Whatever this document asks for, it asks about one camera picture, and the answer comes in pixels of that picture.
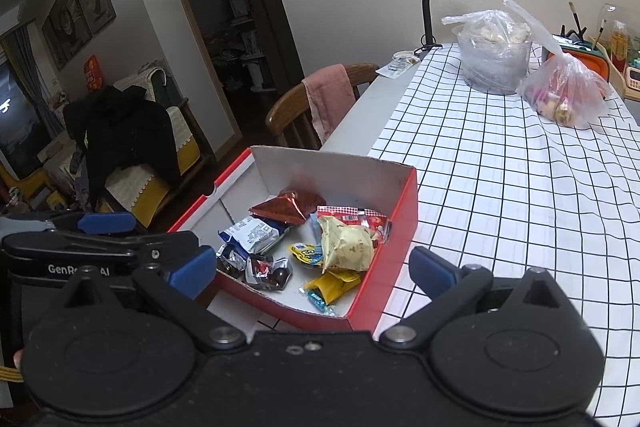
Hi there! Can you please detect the wooden chair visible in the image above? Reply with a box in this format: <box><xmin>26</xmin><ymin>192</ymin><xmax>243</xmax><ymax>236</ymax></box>
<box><xmin>265</xmin><ymin>63</ymin><xmax>381</xmax><ymax>152</ymax></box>

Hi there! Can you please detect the yellow cartoon snack packet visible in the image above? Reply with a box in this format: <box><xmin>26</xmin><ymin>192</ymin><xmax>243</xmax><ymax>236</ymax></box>
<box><xmin>287</xmin><ymin>242</ymin><xmax>326</xmax><ymax>268</ymax></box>

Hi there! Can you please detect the small white packet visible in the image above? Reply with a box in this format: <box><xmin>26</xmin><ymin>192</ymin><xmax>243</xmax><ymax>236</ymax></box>
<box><xmin>378</xmin><ymin>51</ymin><xmax>421</xmax><ymax>78</ymax></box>

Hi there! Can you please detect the pink towel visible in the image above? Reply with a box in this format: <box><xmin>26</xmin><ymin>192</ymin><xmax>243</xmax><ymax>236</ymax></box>
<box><xmin>301</xmin><ymin>64</ymin><xmax>356</xmax><ymax>145</ymax></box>

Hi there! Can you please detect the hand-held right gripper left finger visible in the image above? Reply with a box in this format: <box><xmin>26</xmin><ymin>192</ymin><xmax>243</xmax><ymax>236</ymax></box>
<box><xmin>45</xmin><ymin>247</ymin><xmax>248</xmax><ymax>353</ymax></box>

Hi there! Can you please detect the plastic bag with red contents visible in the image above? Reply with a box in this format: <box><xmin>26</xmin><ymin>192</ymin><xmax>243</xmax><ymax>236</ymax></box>
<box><xmin>517</xmin><ymin>52</ymin><xmax>612</xmax><ymax>128</ymax></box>

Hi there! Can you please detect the red wall decoration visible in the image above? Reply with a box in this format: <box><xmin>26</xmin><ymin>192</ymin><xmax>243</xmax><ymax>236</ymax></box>
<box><xmin>82</xmin><ymin>55</ymin><xmax>105</xmax><ymax>94</ymax></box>

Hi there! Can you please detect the red checked snack packet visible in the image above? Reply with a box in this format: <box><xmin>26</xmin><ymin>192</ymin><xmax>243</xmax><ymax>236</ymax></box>
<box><xmin>316</xmin><ymin>206</ymin><xmax>392</xmax><ymax>249</ymax></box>

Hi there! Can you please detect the red cardboard box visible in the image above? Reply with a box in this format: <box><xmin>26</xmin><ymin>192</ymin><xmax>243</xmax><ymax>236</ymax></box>
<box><xmin>167</xmin><ymin>145</ymin><xmax>418</xmax><ymax>333</ymax></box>

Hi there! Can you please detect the armchair with yellow cushion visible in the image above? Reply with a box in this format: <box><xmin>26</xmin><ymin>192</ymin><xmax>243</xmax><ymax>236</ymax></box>
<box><xmin>100</xmin><ymin>67</ymin><xmax>211</xmax><ymax>228</ymax></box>

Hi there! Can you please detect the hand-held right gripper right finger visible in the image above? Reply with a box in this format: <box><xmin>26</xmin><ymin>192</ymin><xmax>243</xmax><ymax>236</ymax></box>
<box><xmin>377</xmin><ymin>246</ymin><xmax>576</xmax><ymax>352</ymax></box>

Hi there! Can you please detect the clear plastic bag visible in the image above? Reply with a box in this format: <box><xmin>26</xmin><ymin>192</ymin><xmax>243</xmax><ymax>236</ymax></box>
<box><xmin>441</xmin><ymin>0</ymin><xmax>561</xmax><ymax>96</ymax></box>

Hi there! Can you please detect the dark red snack packet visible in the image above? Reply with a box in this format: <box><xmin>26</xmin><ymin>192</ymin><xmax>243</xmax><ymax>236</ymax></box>
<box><xmin>250</xmin><ymin>189</ymin><xmax>327</xmax><ymax>225</ymax></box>

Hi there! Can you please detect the black jacket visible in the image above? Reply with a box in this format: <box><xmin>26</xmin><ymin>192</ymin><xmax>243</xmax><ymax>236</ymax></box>
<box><xmin>62</xmin><ymin>84</ymin><xmax>181</xmax><ymax>212</ymax></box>

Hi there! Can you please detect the checkered tablecloth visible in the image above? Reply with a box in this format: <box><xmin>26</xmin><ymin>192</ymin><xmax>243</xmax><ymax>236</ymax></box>
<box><xmin>367</xmin><ymin>42</ymin><xmax>640</xmax><ymax>413</ymax></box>

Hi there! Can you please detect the dark foil chocolate packet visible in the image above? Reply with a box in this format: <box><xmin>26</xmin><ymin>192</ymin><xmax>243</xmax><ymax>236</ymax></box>
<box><xmin>244</xmin><ymin>254</ymin><xmax>292</xmax><ymax>292</ymax></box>
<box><xmin>215</xmin><ymin>243</ymin><xmax>248</xmax><ymax>280</ymax></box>

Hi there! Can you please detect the pale yellow snack packet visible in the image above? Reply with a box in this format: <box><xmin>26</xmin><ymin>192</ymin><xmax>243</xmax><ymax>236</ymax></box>
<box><xmin>317</xmin><ymin>214</ymin><xmax>381</xmax><ymax>273</ymax></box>

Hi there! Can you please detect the bookshelf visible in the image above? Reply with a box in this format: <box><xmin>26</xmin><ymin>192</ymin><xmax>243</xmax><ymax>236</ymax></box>
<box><xmin>187</xmin><ymin>0</ymin><xmax>281</xmax><ymax>92</ymax></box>

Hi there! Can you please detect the orange drink bottle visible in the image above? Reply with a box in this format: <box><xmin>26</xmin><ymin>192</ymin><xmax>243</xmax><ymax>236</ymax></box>
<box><xmin>611</xmin><ymin>21</ymin><xmax>630</xmax><ymax>72</ymax></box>

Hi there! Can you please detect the orange yellow snack packet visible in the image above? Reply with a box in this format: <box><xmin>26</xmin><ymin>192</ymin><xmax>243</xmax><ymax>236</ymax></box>
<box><xmin>304</xmin><ymin>269</ymin><xmax>362</xmax><ymax>308</ymax></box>

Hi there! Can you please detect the orange folding basket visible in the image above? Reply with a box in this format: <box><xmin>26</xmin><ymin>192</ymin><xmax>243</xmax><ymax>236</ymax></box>
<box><xmin>542</xmin><ymin>34</ymin><xmax>613</xmax><ymax>82</ymax></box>

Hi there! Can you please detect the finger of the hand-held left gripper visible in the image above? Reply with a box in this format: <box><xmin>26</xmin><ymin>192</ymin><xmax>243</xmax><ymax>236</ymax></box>
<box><xmin>0</xmin><ymin>211</ymin><xmax>138</xmax><ymax>236</ymax></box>
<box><xmin>115</xmin><ymin>230</ymin><xmax>199</xmax><ymax>266</ymax></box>

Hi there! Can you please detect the blue white snack packet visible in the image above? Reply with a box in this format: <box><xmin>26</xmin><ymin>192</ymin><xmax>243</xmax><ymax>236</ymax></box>
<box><xmin>217</xmin><ymin>216</ymin><xmax>291</xmax><ymax>255</ymax></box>

